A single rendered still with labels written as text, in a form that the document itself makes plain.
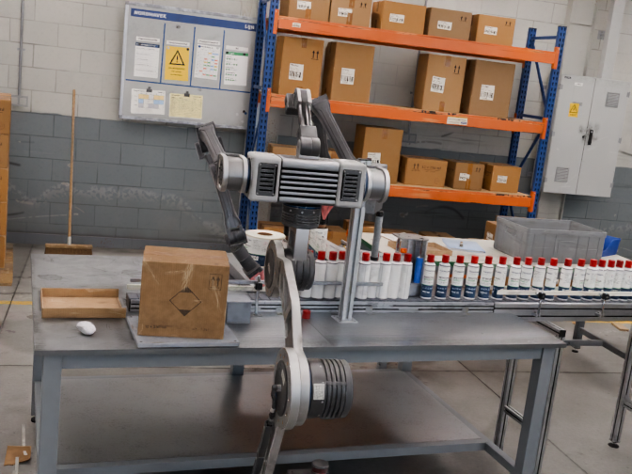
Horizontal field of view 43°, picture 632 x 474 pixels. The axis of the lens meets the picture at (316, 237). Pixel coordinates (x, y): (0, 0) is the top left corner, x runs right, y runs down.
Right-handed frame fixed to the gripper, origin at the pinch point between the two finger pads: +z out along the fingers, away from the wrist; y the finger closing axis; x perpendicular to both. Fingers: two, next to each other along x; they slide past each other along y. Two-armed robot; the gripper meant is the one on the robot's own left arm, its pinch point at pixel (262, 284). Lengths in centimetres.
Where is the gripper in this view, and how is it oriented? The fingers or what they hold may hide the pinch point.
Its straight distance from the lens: 334.6
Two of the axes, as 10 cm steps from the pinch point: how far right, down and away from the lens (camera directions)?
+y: -3.3, -2.3, 9.2
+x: -8.0, 5.9, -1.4
